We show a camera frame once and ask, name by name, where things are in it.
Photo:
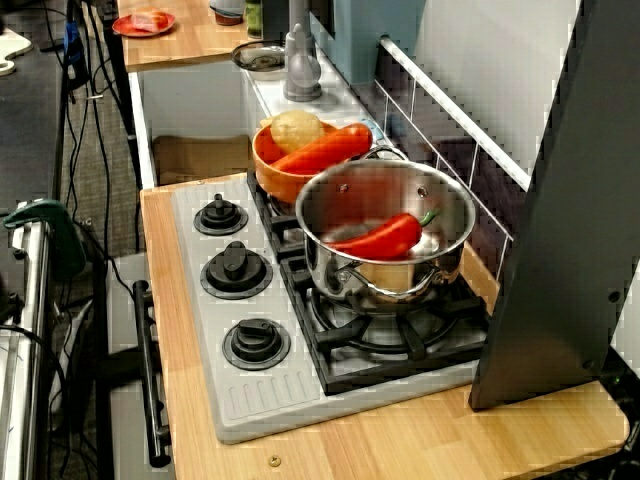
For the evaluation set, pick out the stainless steel pot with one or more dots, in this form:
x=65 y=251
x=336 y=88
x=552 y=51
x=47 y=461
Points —
x=325 y=270

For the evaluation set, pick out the red toy pepper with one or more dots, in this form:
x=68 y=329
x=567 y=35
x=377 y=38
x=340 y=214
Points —
x=385 y=240

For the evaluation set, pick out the orange plastic bowl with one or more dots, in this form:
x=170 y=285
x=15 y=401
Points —
x=275 y=185

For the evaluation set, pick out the black stove knob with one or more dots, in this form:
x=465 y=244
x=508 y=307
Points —
x=235 y=270
x=220 y=217
x=256 y=342

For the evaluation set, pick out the orange toy carrot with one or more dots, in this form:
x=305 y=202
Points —
x=325 y=150

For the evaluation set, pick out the yellow toy potato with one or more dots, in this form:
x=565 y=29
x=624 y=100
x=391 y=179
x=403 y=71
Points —
x=295 y=130

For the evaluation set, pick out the black burner grate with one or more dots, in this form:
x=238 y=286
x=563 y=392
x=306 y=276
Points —
x=320 y=360

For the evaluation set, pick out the light blue grey spatula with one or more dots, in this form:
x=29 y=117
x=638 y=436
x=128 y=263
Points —
x=376 y=131

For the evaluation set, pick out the grey toy stove plate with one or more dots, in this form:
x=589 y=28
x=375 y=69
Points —
x=200 y=300

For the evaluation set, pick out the grey toy faucet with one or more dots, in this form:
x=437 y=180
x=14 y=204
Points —
x=302 y=75

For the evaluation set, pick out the white toy kitchen cabinet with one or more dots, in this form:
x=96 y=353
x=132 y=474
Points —
x=200 y=100

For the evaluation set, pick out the small metal bowl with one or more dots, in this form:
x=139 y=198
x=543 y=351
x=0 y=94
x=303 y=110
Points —
x=257 y=59

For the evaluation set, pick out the teal box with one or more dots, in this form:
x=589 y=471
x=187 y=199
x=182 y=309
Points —
x=370 y=40

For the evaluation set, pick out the brass screw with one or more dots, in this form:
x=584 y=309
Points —
x=274 y=461

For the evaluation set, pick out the green jar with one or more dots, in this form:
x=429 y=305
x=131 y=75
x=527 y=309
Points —
x=253 y=20

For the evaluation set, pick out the jar with red base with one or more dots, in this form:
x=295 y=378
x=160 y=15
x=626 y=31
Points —
x=227 y=17

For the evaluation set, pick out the dark grey upright panel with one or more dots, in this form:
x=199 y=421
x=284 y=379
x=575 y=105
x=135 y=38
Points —
x=565 y=250

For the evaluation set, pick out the toy food on plate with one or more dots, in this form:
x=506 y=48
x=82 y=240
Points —
x=147 y=21

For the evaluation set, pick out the red plate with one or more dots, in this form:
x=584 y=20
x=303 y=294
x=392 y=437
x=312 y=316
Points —
x=122 y=27

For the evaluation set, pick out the dark tile backsplash white rail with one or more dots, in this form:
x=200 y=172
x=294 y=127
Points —
x=450 y=150

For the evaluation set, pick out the aluminium frame rail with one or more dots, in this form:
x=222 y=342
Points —
x=30 y=350

